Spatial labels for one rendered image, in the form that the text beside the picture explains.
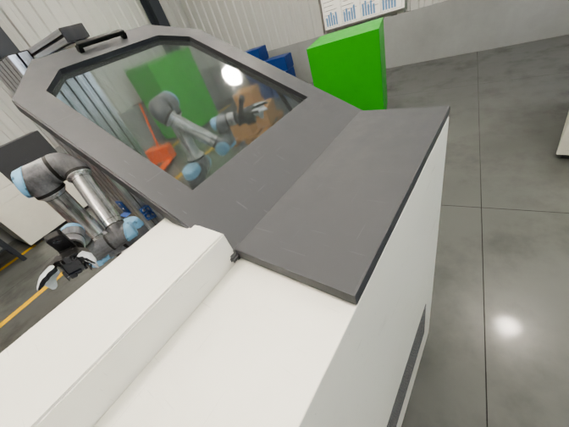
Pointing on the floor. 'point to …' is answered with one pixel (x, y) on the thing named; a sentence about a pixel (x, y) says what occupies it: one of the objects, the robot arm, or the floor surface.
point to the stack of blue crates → (274, 59)
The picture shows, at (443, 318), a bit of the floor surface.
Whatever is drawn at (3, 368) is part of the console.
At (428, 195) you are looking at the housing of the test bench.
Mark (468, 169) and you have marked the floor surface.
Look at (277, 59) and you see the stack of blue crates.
